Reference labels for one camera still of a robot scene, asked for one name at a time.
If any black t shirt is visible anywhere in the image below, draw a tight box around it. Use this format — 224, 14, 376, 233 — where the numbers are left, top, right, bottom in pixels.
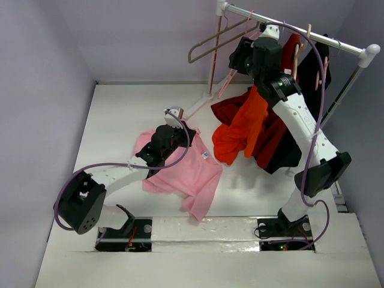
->
265, 50, 322, 174

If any pink t shirt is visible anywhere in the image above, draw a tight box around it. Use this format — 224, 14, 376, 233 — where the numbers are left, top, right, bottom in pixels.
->
142, 127, 223, 221

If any orange t shirt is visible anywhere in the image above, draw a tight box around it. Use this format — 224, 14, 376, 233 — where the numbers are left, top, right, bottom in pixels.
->
212, 86, 268, 165

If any dark red t shirt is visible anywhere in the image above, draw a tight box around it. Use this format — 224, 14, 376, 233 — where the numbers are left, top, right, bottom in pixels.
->
210, 33, 302, 169

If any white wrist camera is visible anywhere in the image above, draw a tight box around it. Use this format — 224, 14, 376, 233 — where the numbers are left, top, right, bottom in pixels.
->
164, 106, 184, 128
259, 25, 280, 41

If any grey velvet hanger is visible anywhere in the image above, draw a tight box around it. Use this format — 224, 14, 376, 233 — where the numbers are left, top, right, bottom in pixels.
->
187, 18, 260, 64

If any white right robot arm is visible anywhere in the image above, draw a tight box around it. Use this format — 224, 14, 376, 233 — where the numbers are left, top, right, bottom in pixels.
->
229, 37, 352, 235

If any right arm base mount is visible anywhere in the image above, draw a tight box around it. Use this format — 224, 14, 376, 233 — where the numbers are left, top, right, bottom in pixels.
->
254, 216, 315, 251

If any white metal clothes rack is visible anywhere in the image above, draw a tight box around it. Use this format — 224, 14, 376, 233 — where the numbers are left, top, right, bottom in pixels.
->
188, 1, 380, 128

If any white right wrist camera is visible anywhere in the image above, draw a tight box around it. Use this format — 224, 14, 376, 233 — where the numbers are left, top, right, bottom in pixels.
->
259, 25, 280, 41

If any pink wire hanger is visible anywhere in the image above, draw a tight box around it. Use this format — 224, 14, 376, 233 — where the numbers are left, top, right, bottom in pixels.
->
217, 10, 254, 99

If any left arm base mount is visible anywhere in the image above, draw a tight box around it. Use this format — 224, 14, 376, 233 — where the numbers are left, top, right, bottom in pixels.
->
95, 218, 152, 253

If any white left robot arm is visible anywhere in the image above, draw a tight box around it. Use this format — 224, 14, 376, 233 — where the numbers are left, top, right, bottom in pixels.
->
53, 121, 197, 237

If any pink clip hanger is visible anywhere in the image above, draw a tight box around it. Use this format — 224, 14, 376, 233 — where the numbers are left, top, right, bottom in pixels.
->
314, 56, 329, 90

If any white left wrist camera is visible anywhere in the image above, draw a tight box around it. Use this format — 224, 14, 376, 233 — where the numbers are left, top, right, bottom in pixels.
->
164, 106, 184, 128

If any wooden hanger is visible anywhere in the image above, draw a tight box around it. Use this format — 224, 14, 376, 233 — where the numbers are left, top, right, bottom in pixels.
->
293, 40, 308, 80

